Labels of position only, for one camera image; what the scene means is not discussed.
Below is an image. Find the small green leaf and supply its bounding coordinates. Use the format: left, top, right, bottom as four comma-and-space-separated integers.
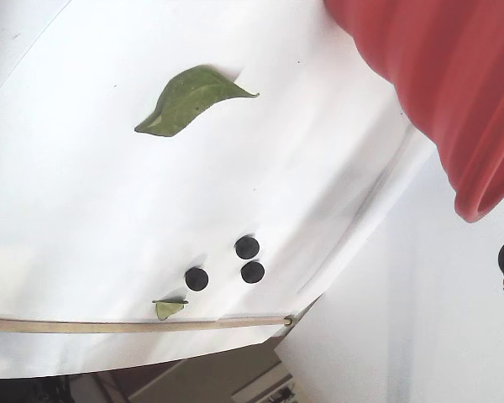
151, 297, 190, 322

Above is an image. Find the white paper sheet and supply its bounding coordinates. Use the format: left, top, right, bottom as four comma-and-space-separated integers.
0, 0, 438, 381

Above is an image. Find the thin wooden stick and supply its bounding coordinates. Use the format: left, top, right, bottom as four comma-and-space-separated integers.
0, 313, 297, 336

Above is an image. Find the large green leaf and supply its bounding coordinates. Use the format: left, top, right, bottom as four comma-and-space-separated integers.
134, 64, 260, 139

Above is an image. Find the red collapsible silicone cup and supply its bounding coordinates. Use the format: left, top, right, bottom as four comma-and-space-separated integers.
322, 0, 504, 223

